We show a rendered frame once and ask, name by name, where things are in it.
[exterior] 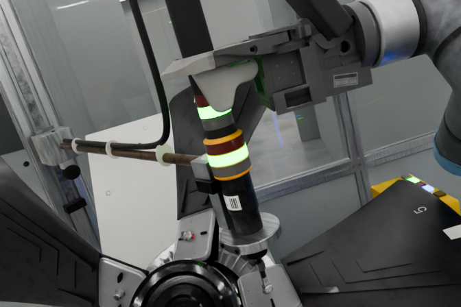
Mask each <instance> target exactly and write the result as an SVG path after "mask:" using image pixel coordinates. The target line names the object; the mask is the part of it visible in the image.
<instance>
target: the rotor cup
mask: <svg viewBox="0 0 461 307"><path fill-rule="evenodd" d="M238 279H239V276H238V275H237V274H236V273H234V272H233V271H232V270H231V269H229V268H228V267H226V266H224V265H223V264H220V263H218V262H215V261H212V262H202V261H200V260H194V259H180V260H174V261H171V262H168V263H165V264H163V265H161V266H160V267H158V268H157V269H155V270H153V272H151V273H150V274H149V275H148V276H147V277H146V278H145V279H144V280H143V281H142V283H140V285H139V287H138V288H137V290H136V291H135V293H134V295H133V297H132V300H131V302H130V305H129V307H244V306H243V303H242V300H241V295H240V292H239V287H238V283H237V280H238ZM238 297H239V298H240V302H241V305H240V304H239V301H238Z"/></svg>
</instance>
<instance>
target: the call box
mask: <svg viewBox="0 0 461 307"><path fill-rule="evenodd" d="M409 175H410V174H409ZM411 176H412V177H414V176H413V175H411ZM415 178H416V179H418V178H417V177H415ZM397 180H402V178H401V177H398V178H395V179H393V180H389V181H387V182H383V183H380V184H377V185H374V186H371V191H372V195H373V199H374V198H375V197H376V196H378V195H379V194H380V193H382V192H383V191H384V190H386V189H387V188H388V187H389V186H391V185H392V184H393V183H395V182H396V181H397ZM418 180H419V181H422V180H420V179H418ZM422 182H424V181H422ZM424 183H426V182H424ZM426 185H429V184H428V183H426ZM429 186H431V185H429ZM431 187H433V186H431ZM433 188H434V189H433V190H432V191H429V192H430V193H432V194H433V192H436V191H439V190H438V189H437V188H435V187H433ZM438 198H439V197H438ZM439 199H441V200H442V201H443V202H445V203H446V204H447V205H448V206H449V207H451V208H452V209H453V210H455V211H456V212H457V213H458V214H459V215H460V205H459V201H458V200H457V199H455V198H453V197H452V196H450V195H448V194H447V195H446V196H444V197H440V198H439Z"/></svg>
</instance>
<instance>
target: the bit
mask: <svg viewBox="0 0 461 307"><path fill-rule="evenodd" d="M255 264H256V268H257V271H259V273H260V275H261V279H262V282H263V285H264V286H268V284H269V282H268V279H267V275H266V273H265V263H264V261H263V260H262V259H258V260H256V262H255Z"/></svg>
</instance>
